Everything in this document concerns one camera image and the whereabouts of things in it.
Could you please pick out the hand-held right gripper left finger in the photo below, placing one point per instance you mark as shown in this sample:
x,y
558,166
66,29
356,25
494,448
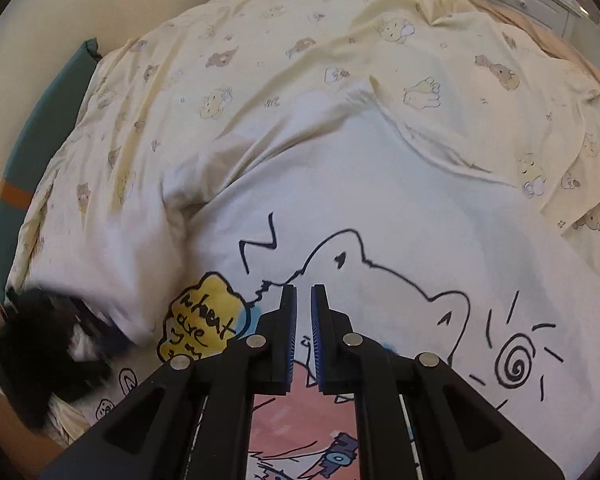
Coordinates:
x,y
286,340

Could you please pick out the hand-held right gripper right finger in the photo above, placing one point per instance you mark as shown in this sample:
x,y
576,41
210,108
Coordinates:
x,y
322,340

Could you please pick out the white printed t-shirt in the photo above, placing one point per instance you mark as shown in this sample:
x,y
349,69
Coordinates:
x,y
380,185

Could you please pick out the yellow bear-print duvet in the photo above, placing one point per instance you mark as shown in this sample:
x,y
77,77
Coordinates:
x,y
230,85

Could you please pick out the beige bed sheet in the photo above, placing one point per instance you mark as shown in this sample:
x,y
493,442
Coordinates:
x,y
560,47

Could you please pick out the teal padded bed frame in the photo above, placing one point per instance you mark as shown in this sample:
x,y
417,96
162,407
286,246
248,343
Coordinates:
x,y
45,110

